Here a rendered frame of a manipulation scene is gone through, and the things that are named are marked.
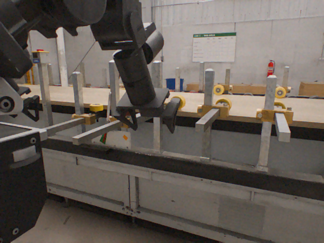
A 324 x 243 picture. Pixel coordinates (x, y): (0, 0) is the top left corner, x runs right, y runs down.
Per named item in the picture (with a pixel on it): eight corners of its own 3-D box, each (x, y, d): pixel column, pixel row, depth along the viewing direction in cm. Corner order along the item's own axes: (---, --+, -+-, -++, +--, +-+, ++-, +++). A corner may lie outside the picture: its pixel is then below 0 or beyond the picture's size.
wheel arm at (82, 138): (79, 147, 95) (78, 137, 94) (72, 146, 96) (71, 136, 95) (132, 123, 134) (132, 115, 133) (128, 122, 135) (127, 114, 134)
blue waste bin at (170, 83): (180, 104, 678) (181, 78, 660) (162, 102, 700) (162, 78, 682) (186, 101, 730) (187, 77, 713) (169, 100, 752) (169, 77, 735)
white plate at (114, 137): (130, 150, 126) (129, 132, 123) (91, 143, 135) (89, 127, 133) (130, 150, 126) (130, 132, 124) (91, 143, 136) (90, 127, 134)
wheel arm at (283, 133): (290, 143, 68) (292, 130, 67) (276, 141, 69) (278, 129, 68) (280, 111, 112) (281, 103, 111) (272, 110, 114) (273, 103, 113)
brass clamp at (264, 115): (292, 124, 92) (294, 112, 91) (255, 121, 97) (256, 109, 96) (290, 121, 97) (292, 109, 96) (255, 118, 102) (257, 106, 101)
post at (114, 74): (118, 149, 130) (114, 60, 118) (113, 149, 131) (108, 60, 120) (121, 147, 133) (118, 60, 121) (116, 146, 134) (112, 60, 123)
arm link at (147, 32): (86, 20, 40) (128, 15, 36) (119, -3, 47) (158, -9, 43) (112, 80, 47) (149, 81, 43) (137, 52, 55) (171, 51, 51)
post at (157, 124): (159, 156, 120) (159, 60, 109) (153, 155, 122) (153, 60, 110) (162, 154, 124) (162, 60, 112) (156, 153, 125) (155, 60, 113)
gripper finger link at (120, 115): (133, 119, 61) (121, 89, 55) (159, 120, 58) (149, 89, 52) (122, 138, 57) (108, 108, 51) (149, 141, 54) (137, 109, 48)
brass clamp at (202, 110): (226, 118, 101) (227, 107, 100) (196, 115, 106) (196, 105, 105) (228, 115, 107) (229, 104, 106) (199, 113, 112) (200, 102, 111)
